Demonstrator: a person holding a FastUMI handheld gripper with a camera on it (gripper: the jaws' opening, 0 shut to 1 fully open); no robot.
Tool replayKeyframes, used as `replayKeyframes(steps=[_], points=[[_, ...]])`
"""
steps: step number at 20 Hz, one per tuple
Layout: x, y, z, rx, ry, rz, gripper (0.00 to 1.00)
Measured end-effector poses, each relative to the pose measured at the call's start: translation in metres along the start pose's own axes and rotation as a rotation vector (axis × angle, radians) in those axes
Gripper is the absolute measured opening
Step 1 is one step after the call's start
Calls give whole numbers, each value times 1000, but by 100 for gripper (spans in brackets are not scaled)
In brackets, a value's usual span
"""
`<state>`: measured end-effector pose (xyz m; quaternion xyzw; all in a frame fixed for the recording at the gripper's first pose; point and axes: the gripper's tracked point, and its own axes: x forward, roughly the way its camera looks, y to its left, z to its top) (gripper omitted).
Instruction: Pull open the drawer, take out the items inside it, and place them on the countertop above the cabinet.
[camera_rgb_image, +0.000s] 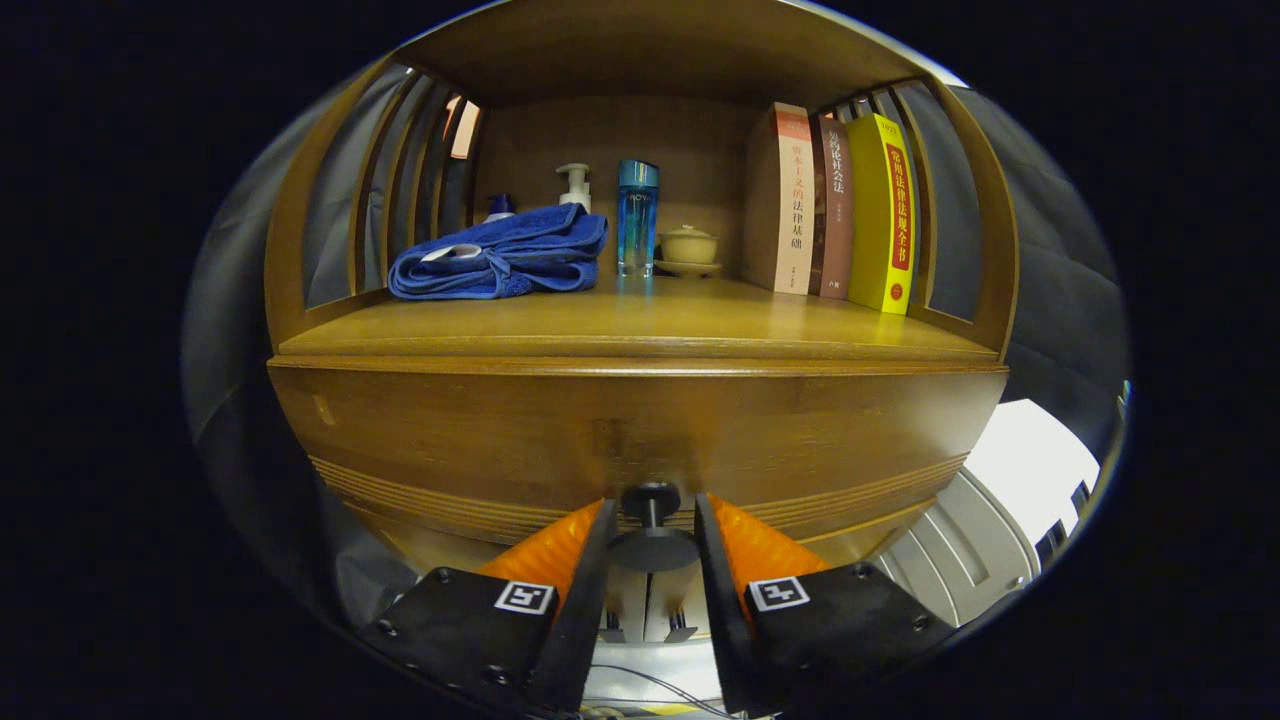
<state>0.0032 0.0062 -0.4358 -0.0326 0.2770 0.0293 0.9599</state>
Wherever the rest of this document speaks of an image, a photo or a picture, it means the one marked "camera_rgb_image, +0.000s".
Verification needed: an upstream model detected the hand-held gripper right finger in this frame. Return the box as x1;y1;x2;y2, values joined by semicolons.
694;492;959;716

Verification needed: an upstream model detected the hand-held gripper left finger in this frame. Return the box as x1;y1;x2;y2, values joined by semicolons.
358;497;619;716

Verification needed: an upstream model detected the black drawer knob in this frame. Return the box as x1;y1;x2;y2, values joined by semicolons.
608;482;701;573

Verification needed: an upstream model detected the wooden countertop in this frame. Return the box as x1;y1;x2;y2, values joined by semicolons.
278;275;1001;363

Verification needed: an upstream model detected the wooden cabinet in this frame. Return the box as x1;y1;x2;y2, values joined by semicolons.
262;0;1021;641

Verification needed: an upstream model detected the grey ribbed panel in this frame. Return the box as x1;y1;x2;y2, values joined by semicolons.
870;470;1046;629

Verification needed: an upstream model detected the white board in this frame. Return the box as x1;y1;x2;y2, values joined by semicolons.
965;398;1101;546

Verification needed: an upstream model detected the yellow lidded teacup with saucer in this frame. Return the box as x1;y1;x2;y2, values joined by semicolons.
654;225;723;279

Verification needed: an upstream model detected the folded blue towel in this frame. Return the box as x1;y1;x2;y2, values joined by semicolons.
387;203;609;301

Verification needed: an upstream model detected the blue glass bottle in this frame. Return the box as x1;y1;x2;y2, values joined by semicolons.
616;160;661;279

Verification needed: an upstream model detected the brown book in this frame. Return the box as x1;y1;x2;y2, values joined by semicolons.
808;112;856;300

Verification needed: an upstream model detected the beige book with orange spine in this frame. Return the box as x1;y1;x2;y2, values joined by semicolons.
742;102;816;296

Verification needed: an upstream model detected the white pump bottle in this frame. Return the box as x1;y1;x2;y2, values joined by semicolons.
556;163;593;214

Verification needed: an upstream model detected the yellow book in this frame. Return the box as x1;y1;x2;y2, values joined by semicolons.
847;113;917;317

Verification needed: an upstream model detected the black cable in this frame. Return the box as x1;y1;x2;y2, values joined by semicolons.
590;663;741;720

